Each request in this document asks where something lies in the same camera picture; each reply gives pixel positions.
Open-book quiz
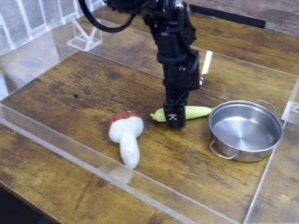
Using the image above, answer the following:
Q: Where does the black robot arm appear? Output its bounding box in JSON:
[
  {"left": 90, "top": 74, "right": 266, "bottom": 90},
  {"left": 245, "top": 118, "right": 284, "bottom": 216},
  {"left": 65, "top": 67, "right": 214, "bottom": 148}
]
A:
[{"left": 105, "top": 0, "right": 201, "bottom": 128}]

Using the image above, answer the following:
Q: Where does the green handled metal spoon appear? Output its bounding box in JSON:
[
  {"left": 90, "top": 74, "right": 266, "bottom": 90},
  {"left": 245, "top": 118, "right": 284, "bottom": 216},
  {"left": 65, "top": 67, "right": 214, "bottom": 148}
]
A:
[{"left": 150, "top": 106, "right": 211, "bottom": 123}]

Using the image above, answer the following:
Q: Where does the clear acrylic front barrier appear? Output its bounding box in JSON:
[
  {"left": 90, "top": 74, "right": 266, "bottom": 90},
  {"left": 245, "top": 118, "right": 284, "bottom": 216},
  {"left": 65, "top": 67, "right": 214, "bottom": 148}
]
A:
[{"left": 0, "top": 103, "right": 238, "bottom": 224}]

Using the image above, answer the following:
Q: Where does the silver metal pot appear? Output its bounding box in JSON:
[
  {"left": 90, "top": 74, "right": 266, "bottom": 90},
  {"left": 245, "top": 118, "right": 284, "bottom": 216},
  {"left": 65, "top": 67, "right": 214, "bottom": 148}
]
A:
[{"left": 210, "top": 100, "right": 284, "bottom": 162}]

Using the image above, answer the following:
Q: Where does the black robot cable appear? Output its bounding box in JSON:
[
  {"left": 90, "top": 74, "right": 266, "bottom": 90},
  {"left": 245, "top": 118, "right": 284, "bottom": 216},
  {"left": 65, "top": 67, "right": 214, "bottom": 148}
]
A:
[{"left": 78, "top": 0, "right": 138, "bottom": 33}]

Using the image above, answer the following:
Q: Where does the black bar on table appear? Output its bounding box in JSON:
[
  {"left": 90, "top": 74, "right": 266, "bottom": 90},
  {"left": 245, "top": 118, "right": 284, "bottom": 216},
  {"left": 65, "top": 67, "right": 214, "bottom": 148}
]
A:
[{"left": 190, "top": 4, "right": 268, "bottom": 29}]

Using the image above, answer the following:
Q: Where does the white plush mushroom toy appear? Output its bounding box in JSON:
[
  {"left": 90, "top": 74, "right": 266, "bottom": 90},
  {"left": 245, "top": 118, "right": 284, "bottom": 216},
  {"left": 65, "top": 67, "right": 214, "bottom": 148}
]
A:
[{"left": 109, "top": 111, "right": 145, "bottom": 169}]

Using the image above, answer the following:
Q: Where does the clear acrylic triangle stand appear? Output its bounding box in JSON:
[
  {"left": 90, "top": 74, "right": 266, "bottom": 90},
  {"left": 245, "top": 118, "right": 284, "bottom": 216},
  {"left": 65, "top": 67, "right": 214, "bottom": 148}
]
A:
[{"left": 67, "top": 20, "right": 103, "bottom": 52}]

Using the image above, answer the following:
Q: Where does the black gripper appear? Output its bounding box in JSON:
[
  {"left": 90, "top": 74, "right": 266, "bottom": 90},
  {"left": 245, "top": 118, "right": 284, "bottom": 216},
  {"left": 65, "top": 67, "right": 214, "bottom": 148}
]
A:
[{"left": 155, "top": 49, "right": 202, "bottom": 129}]

